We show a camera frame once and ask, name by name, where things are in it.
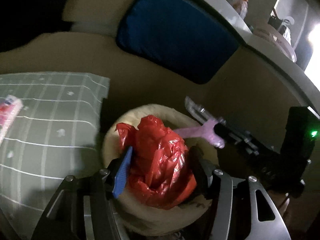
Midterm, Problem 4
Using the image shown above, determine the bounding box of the green grid tablecloth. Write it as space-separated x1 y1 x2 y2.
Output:
1 72 110 239

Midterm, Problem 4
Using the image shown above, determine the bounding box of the right hand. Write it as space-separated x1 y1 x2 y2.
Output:
273 193 290 218

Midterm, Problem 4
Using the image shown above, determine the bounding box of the blue cloth hanging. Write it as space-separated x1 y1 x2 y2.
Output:
116 0 241 85

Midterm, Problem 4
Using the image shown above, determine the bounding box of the white counter shelf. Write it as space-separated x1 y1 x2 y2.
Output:
159 0 320 108

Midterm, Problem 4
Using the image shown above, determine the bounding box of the purple sponge cloth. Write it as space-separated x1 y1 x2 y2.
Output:
174 119 225 148

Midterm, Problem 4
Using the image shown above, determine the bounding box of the cream trash bin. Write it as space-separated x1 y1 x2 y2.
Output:
102 104 219 236

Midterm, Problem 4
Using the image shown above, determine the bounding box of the red plastic bag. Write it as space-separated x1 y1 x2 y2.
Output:
116 115 196 210

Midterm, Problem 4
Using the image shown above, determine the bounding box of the red white wrapper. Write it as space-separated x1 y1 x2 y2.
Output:
0 95 23 144

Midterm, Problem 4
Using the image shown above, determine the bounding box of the orange cap bottle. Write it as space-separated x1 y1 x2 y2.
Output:
233 0 248 20

